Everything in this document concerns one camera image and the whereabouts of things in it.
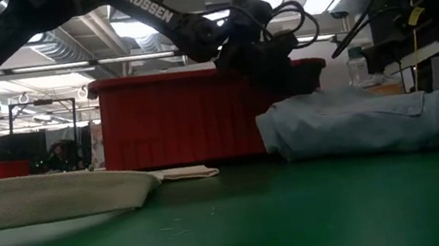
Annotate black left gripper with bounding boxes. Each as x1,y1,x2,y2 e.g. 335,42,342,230
205,0,324,107

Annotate light blue denim jeans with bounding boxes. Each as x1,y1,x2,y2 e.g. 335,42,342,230
252,71,439,180

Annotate white printed tote bag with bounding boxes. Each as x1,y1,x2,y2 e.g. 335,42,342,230
0,147,223,231

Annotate red plastic laundry basket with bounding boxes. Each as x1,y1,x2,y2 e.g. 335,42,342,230
85,47,340,180

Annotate green table mat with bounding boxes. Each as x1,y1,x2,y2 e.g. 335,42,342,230
0,131,439,246

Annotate person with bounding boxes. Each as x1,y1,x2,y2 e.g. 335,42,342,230
46,137,82,174

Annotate black monitor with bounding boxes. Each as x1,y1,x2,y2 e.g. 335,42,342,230
0,128,50,166

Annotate long ceiling light rail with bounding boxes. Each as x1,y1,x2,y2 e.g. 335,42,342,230
0,21,337,92

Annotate silver corrugated air duct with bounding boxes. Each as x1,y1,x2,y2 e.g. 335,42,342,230
27,28,85,69

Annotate black background stand frame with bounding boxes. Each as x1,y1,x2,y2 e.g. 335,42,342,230
5,94,83,151

